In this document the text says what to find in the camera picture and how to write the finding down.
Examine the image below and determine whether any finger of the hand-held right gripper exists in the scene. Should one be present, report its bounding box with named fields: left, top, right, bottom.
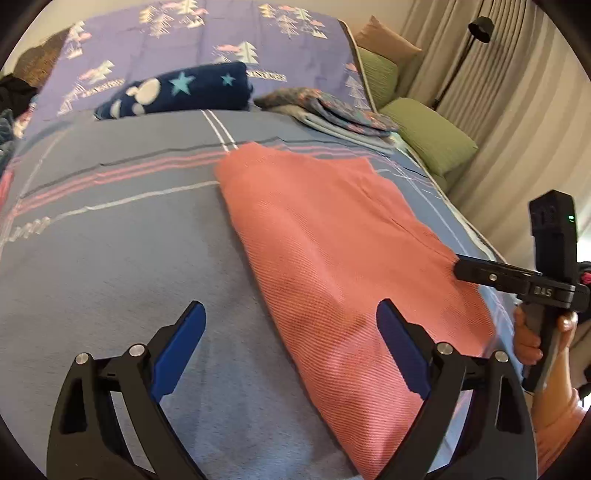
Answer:
left=452, top=255, right=543, bottom=295

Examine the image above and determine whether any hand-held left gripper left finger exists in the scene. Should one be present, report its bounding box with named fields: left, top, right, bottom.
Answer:
left=46, top=301, right=206, bottom=480

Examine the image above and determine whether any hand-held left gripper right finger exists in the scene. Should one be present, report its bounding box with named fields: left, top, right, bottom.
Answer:
left=376, top=298, right=537, bottom=480

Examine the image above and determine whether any pink knit garment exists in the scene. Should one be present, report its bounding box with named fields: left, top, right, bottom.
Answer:
left=213, top=141, right=498, bottom=480

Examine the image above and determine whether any person's right forearm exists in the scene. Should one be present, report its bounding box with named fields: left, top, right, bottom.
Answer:
left=531, top=384, right=590, bottom=476

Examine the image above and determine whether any dark clothes pile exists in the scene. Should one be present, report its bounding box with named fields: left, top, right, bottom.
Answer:
left=0, top=74, right=40, bottom=121

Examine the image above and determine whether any person's right hand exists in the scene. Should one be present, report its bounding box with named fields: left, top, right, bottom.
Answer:
left=512, top=305, right=580, bottom=402

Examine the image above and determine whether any blue striped bed sheet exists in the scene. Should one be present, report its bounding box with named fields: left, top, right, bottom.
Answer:
left=0, top=108, right=527, bottom=480

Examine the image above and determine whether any beige curtain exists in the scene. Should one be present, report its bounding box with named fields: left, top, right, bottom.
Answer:
left=397, top=0, right=591, bottom=271

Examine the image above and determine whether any green pillow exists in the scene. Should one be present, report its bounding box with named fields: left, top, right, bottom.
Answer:
left=358, top=46, right=400, bottom=112
left=379, top=97, right=479, bottom=177

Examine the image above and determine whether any patterned folded garment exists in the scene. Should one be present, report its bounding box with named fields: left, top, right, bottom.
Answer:
left=254, top=87, right=400, bottom=139

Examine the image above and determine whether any light blue folded garment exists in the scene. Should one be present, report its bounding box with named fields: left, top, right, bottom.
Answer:
left=288, top=108, right=397, bottom=154

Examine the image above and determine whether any black floor lamp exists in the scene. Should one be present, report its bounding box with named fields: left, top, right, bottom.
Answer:
left=431, top=16, right=496, bottom=112

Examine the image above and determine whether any tan pillow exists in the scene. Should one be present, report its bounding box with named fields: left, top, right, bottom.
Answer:
left=355, top=16, right=424, bottom=70

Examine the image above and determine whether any navy star-print blanket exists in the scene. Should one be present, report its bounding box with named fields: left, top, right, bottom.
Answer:
left=95, top=61, right=254, bottom=121

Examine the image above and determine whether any blue crumpled cloth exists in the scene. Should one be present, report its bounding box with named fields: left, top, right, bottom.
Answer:
left=0, top=108, right=21, bottom=160

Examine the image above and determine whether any purple tree-print quilt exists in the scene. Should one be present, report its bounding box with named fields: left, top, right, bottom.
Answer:
left=34, top=0, right=377, bottom=123

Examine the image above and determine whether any brown headboard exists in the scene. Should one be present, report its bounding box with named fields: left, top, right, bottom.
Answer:
left=11, top=32, right=70, bottom=86

